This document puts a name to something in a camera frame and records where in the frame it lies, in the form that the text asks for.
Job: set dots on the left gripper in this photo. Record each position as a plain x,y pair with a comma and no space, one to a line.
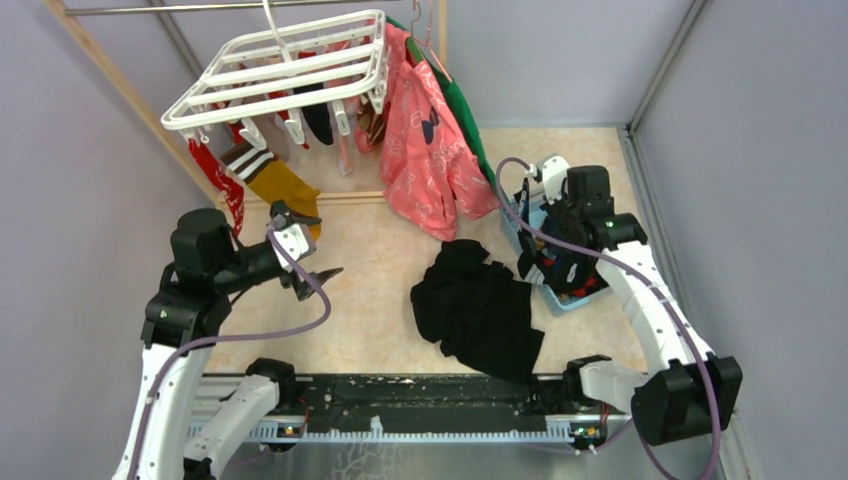
303,287

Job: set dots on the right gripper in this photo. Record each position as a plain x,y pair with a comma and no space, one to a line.
552,212

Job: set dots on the mustard yellow striped sock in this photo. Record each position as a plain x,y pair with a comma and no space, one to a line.
269,177

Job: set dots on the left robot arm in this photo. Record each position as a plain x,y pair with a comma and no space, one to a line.
210,270

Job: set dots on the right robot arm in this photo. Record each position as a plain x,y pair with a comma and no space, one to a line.
687,390

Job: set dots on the green garment on hanger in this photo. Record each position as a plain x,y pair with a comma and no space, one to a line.
458,105

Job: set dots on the white plastic sock hanger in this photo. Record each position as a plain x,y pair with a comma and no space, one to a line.
325,62

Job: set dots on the light blue plastic basket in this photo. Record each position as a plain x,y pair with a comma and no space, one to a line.
557,302

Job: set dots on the red patterned sock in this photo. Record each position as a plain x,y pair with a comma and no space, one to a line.
232,191

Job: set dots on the black cloth pile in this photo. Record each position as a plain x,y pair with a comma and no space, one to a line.
477,312

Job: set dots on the red sock rear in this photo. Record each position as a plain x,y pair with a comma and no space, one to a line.
285,115

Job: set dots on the pink printed shirt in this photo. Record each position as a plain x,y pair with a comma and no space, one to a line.
430,176

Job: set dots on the brown striped sock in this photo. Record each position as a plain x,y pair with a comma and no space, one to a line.
370,128

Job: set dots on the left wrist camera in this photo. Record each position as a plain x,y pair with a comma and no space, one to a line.
293,242

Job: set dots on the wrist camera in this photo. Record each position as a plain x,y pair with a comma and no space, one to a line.
293,242
551,173

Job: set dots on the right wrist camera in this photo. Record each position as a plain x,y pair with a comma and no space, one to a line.
551,173

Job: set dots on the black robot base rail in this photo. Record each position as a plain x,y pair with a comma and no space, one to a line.
435,409

